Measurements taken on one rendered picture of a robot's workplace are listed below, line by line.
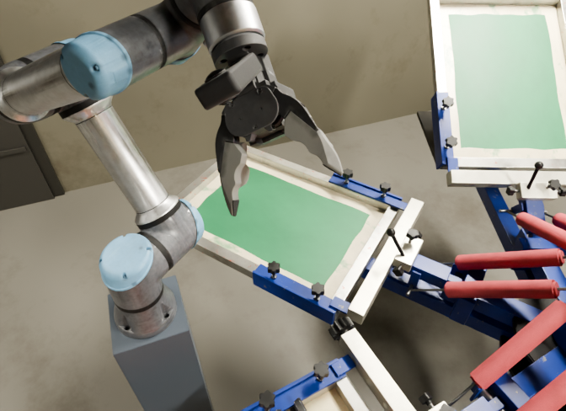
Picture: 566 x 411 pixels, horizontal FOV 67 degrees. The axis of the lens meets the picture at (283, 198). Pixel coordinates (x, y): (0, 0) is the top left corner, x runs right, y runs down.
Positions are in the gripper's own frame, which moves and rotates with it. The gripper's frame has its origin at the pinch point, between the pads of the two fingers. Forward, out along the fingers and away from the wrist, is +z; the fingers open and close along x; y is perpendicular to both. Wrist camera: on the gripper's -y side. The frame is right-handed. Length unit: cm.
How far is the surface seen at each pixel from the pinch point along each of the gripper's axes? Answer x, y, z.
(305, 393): 36, 56, 46
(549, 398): -19, 67, 60
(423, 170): 9, 310, -8
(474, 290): -11, 87, 37
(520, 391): -14, 74, 61
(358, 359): 22, 65, 42
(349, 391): 26, 62, 49
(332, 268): 31, 95, 21
